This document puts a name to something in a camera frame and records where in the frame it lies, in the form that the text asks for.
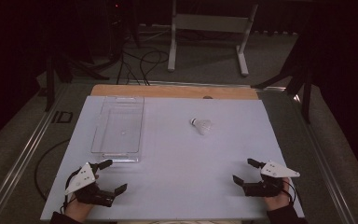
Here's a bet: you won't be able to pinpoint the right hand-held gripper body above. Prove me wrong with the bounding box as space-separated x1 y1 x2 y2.
242 160 301 198

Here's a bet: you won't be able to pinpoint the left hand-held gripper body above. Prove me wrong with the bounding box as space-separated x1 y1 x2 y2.
63 161 117 208

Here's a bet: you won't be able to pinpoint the person's right hand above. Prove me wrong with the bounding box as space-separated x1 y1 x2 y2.
264 177 294 212

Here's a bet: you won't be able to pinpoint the person's left hand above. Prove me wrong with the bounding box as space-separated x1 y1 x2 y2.
64 193 95 223

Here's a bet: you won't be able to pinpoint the clear plastic container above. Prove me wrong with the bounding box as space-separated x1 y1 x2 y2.
90 95 145 163

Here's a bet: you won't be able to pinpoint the white table board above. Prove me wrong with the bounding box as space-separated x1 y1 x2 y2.
39 95 305 223

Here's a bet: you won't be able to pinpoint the white shuttlecock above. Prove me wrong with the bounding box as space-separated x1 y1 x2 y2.
189 117 213 136

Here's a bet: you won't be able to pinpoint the black stand with angled legs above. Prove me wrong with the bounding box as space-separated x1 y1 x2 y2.
251 29 314 124

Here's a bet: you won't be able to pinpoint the wooden table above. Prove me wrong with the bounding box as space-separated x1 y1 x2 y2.
89 83 260 101

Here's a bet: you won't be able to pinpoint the black tripod stand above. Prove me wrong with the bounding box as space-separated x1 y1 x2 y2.
44 43 110 113

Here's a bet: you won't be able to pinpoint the white metal stand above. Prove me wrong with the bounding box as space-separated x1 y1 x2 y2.
166 0 260 77

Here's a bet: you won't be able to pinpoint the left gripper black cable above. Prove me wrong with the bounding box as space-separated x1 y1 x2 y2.
62 169 82 213

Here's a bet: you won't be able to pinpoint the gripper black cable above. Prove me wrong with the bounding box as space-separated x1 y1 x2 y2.
280 179 297 207
62 169 82 213

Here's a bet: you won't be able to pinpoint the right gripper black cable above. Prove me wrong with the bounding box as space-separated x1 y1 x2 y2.
280 179 297 207

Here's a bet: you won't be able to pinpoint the black cable loop on floor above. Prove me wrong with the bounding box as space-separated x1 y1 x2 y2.
34 138 71 202

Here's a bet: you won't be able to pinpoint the metal floor rail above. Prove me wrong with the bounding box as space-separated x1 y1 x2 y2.
287 91 357 224
0 83 67 224

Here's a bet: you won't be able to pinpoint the black floor cables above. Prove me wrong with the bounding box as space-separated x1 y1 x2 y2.
116 46 171 87

